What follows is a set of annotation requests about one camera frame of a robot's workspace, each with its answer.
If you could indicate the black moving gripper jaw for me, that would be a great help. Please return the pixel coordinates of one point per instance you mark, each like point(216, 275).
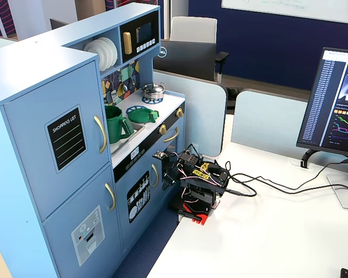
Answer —
point(175, 178)

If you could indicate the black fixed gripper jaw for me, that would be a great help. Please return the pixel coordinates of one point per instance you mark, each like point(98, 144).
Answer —
point(166, 179)

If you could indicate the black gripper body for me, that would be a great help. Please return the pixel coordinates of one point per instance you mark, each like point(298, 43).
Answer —
point(169, 177)

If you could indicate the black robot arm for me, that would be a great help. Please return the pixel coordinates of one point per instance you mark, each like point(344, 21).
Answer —
point(203, 185)

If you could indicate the small steel pot with lid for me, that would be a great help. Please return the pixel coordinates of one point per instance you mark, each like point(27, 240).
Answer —
point(153, 90)

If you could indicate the gold stove knob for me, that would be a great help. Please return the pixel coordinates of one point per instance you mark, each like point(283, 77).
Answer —
point(163, 129)
point(179, 113)

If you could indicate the red table clamp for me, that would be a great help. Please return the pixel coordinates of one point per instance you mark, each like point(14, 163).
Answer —
point(195, 212)

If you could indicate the light blue desk divider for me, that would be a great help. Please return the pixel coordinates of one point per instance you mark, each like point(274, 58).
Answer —
point(203, 116)
point(266, 121)

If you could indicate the steel toy sink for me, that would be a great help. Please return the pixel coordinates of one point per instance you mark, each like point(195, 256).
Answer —
point(124, 142)

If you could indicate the blue burner grate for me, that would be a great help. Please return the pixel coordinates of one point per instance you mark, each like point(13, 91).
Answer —
point(133, 109)
point(152, 101)

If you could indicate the black Dell monitor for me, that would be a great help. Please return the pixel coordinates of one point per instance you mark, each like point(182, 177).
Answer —
point(185, 60)

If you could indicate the white toy plate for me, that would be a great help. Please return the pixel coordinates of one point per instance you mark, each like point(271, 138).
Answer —
point(115, 52)
point(110, 53)
point(91, 49)
point(105, 55)

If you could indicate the white office chair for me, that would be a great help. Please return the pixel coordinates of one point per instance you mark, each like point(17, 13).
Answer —
point(192, 29)

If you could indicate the blue toy kitchen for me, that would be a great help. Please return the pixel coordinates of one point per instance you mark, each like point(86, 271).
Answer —
point(32, 87)

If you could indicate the silver monitor stand base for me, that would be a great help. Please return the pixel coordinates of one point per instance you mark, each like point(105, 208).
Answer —
point(343, 191)

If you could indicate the computer monitor showing graphs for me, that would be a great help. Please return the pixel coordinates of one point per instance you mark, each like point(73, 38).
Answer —
point(336, 101)

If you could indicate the white whiteboard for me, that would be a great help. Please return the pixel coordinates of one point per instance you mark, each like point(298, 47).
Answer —
point(293, 7)

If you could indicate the small wrist camera board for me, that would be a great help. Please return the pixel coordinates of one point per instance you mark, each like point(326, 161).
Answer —
point(159, 155)

